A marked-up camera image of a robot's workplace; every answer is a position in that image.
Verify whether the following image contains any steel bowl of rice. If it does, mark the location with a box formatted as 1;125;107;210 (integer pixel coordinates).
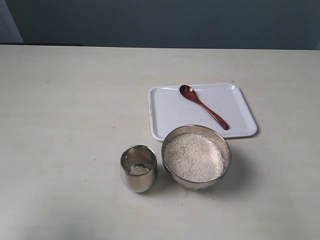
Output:
161;125;232;190

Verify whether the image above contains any brown wooden spoon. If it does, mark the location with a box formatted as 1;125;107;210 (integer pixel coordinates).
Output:
179;84;230;131

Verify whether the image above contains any white plastic tray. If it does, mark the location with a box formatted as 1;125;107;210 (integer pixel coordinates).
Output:
148;83;258;142

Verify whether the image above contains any stainless steel cup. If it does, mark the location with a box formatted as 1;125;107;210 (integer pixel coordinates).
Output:
120;145;158;193

